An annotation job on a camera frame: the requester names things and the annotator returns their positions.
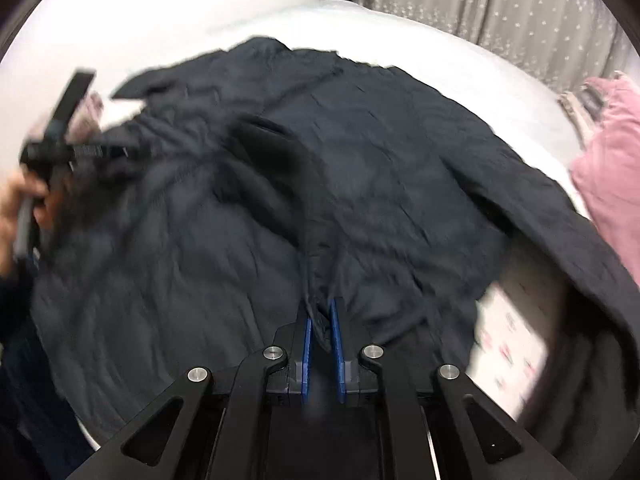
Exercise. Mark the black padded jacket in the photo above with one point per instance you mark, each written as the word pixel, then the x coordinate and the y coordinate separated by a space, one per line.
pixel 350 170

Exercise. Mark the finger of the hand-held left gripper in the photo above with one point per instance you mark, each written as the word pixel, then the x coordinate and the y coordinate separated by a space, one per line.
pixel 107 151

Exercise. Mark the person's dark clothing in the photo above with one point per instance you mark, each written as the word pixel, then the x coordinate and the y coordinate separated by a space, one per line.
pixel 30 385

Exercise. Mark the cherry printed bed sheet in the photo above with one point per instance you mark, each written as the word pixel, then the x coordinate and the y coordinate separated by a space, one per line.
pixel 510 335

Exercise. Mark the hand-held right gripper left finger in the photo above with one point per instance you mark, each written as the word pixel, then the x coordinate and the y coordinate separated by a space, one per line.
pixel 306 355

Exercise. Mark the person's left hand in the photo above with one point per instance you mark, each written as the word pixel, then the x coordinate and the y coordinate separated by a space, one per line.
pixel 11 210

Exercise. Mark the pink garment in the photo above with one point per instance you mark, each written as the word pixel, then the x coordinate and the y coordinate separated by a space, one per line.
pixel 612 175

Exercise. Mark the grey starred curtain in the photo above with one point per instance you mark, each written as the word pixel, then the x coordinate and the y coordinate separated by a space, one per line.
pixel 500 10

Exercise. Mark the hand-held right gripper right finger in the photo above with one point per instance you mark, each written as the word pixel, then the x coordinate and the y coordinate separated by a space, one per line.
pixel 338 355

